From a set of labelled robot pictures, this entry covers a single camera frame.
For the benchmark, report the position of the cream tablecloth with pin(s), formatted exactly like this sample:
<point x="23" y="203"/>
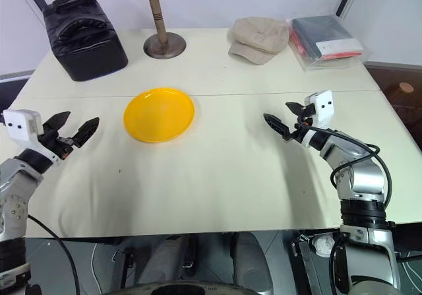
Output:
<point x="211" y="183"/>

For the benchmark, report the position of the dark rounded robot torso edge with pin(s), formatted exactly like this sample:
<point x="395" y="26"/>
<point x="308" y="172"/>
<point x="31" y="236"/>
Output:
<point x="184" y="290"/>

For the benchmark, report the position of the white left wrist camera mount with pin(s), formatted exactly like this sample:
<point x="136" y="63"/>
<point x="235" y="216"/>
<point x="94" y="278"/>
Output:
<point x="19" y="123"/>

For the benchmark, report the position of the clear plastic packaging bag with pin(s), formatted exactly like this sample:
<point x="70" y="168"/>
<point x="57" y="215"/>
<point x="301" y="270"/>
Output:
<point x="329" y="62"/>

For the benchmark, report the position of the dark brown side table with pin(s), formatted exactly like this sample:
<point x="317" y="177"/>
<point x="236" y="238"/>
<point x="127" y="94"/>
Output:
<point x="399" y="93"/>

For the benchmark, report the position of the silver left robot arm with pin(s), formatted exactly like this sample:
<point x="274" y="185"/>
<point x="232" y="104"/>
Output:
<point x="14" y="192"/>

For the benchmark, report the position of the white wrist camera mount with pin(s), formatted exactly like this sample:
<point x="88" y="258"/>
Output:
<point x="19" y="123"/>
<point x="323" y="107"/>

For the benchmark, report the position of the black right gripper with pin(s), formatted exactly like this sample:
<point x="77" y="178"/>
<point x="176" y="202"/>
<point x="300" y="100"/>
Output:
<point x="305" y="120"/>

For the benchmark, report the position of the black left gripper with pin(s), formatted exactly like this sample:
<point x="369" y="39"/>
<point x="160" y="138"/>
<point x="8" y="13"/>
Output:
<point x="57" y="141"/>

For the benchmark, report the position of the black padded bag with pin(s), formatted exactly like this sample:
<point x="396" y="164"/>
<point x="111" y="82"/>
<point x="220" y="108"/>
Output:
<point x="89" y="47"/>

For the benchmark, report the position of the yellow round plastic plate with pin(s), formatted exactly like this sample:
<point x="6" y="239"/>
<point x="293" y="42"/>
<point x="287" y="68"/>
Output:
<point x="158" y="117"/>

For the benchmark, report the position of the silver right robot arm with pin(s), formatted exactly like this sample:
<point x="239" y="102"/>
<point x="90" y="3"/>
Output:
<point x="366" y="183"/>

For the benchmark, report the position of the black folded packaged item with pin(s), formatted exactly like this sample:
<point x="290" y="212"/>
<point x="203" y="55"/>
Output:
<point x="323" y="31"/>

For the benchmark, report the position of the beige flat cap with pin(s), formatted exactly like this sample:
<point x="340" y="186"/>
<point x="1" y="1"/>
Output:
<point x="257" y="41"/>

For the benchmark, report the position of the brown wooden hat stand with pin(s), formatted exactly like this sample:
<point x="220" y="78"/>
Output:
<point x="161" y="42"/>

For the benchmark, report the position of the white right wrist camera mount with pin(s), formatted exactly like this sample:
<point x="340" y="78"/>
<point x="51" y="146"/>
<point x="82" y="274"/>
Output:
<point x="323" y="107"/>

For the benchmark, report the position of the round light wooden knob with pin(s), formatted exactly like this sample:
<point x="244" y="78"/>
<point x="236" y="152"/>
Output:
<point x="405" y="87"/>

